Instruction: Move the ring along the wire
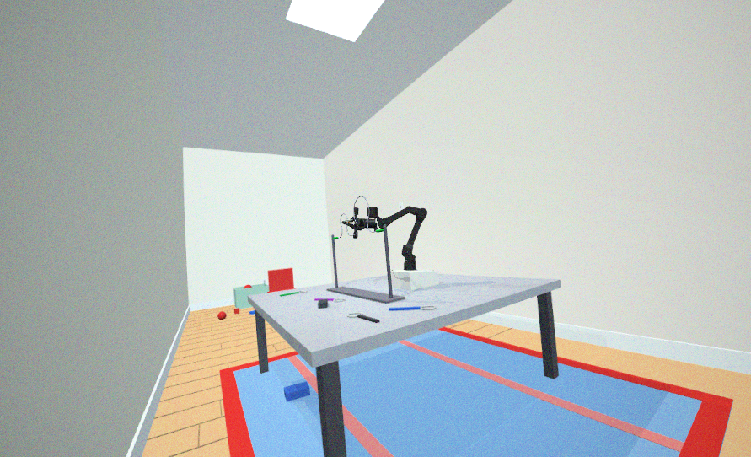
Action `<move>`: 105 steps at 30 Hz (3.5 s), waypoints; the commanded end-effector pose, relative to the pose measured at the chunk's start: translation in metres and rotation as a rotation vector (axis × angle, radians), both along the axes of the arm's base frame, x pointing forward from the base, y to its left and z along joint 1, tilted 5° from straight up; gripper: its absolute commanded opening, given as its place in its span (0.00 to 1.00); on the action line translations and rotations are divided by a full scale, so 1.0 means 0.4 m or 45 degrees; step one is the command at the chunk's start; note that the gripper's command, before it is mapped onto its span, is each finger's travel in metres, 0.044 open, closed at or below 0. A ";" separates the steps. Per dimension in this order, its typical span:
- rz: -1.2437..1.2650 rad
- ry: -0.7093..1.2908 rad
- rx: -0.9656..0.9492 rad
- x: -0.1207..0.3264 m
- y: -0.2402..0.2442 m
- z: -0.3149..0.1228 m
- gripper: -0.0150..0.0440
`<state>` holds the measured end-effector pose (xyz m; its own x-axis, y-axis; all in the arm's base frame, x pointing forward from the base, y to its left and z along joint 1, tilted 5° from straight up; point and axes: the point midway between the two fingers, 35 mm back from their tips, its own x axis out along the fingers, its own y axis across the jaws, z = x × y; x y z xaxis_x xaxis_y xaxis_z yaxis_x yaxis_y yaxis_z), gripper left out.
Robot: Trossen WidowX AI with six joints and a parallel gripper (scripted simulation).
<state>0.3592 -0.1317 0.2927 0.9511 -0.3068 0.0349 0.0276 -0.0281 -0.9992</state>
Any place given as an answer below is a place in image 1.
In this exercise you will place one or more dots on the blue rectangular block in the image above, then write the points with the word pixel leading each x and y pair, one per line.
pixel 296 391

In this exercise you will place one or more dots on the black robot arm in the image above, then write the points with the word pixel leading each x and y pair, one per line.
pixel 410 259

